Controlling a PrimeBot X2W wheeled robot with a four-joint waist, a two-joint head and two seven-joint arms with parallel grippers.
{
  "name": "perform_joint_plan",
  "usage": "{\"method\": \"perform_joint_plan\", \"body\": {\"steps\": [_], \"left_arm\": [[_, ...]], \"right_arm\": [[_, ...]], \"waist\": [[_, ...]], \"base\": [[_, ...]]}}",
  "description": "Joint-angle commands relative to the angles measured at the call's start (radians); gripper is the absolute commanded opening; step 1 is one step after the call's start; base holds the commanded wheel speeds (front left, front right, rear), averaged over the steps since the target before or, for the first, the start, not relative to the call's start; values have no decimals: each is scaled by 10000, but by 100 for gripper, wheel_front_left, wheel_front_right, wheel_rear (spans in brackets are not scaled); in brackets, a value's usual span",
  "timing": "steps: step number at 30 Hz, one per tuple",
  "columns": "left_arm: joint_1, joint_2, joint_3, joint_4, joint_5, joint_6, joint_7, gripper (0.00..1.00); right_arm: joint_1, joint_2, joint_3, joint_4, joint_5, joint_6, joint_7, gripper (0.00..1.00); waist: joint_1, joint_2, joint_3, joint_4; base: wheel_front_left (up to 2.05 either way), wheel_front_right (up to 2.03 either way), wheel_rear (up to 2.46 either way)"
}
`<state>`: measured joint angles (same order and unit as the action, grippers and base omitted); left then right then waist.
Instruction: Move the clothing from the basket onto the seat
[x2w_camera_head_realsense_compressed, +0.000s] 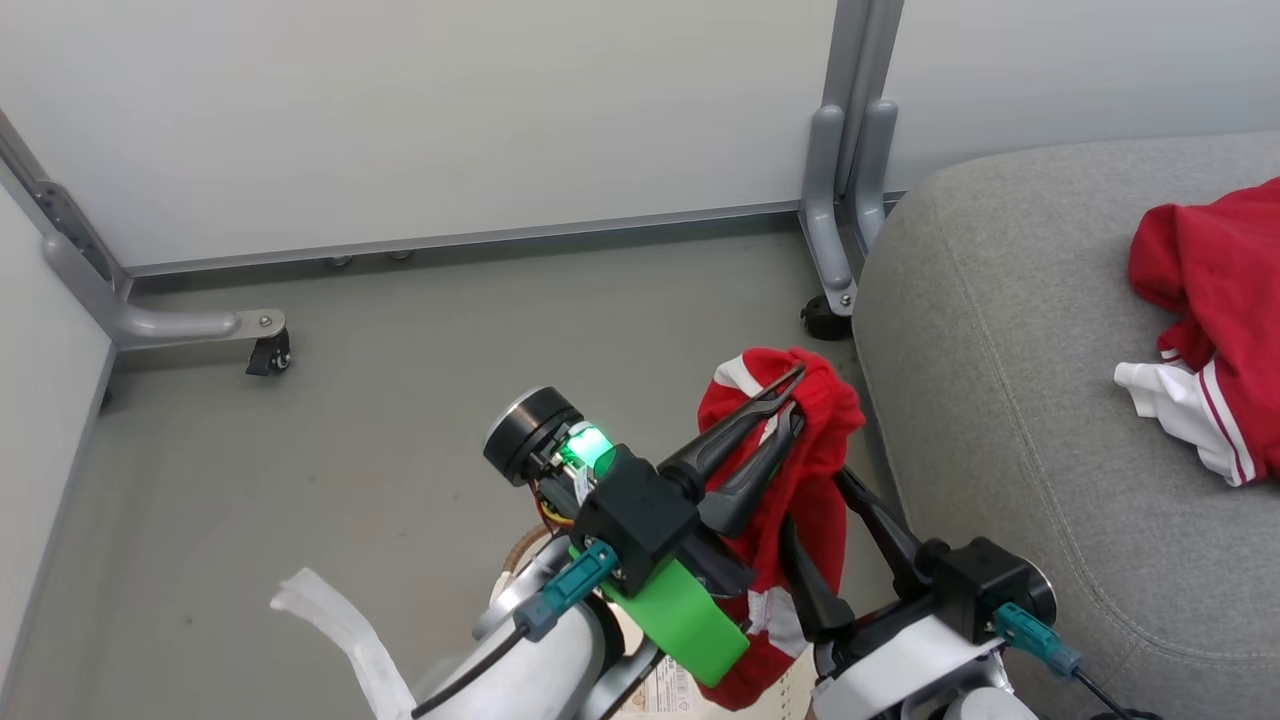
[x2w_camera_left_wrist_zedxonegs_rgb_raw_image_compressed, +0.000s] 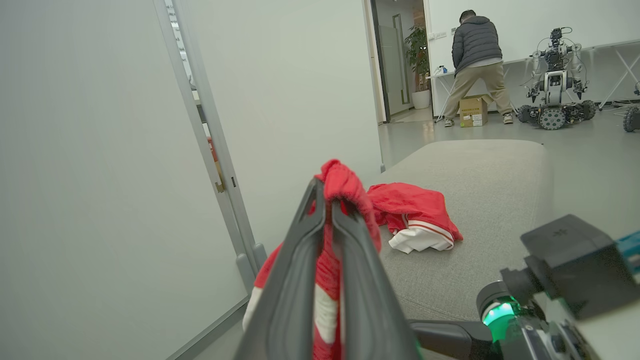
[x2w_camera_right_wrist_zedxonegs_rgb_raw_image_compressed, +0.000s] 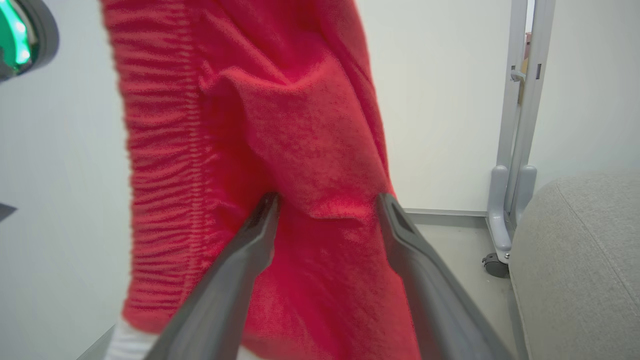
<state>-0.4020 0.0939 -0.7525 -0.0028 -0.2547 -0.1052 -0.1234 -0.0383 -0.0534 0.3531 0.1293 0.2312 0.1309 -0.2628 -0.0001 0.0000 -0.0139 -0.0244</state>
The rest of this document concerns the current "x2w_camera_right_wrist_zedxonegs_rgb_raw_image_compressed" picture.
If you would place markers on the dark partition caster wheel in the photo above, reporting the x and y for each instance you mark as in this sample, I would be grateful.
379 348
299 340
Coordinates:
495 267

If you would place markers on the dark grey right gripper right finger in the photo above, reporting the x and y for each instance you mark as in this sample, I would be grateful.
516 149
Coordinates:
435 300

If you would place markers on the grey fabric sofa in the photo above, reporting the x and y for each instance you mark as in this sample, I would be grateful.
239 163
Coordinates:
580 270

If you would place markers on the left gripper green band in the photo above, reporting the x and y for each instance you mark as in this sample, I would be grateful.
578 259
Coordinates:
30 35

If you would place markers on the red garment with white stripes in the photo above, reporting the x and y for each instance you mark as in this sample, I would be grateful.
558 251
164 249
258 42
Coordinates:
300 125

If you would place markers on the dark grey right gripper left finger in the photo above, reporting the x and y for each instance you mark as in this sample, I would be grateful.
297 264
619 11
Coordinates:
225 290

